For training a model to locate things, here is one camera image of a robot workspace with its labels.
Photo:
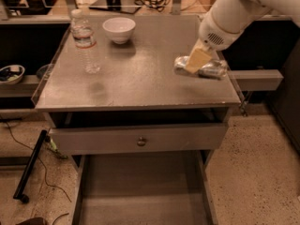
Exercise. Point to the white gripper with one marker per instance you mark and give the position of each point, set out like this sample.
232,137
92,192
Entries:
212,34

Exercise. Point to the silver redbull can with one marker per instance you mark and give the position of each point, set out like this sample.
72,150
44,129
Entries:
214,69

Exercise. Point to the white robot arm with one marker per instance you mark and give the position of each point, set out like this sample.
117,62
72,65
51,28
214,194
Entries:
226,21

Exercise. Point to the grey wooden drawer cabinet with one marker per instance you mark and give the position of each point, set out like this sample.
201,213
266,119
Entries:
136,84

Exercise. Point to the round brass drawer knob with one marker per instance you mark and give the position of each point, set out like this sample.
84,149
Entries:
141,142

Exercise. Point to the middle grey open drawer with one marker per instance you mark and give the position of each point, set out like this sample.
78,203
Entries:
167,188

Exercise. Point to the top grey drawer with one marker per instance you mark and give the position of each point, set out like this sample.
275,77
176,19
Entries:
117,140

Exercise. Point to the grey bench beam right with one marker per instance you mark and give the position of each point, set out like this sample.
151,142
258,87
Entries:
257,80

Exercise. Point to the white ceramic bowl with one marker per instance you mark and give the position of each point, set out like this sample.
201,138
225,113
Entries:
119,29

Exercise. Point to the black monitor stand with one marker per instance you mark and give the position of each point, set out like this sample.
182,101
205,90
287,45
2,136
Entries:
120,6

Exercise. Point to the clear plastic water bottle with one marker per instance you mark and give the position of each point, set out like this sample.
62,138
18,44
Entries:
85,42

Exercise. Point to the dark bowl on shelf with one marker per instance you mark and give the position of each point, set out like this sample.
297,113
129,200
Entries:
44,72

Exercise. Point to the white bowl with clutter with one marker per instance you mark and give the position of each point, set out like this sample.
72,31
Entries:
11,74

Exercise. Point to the black bar on floor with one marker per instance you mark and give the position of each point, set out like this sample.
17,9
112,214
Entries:
19,195

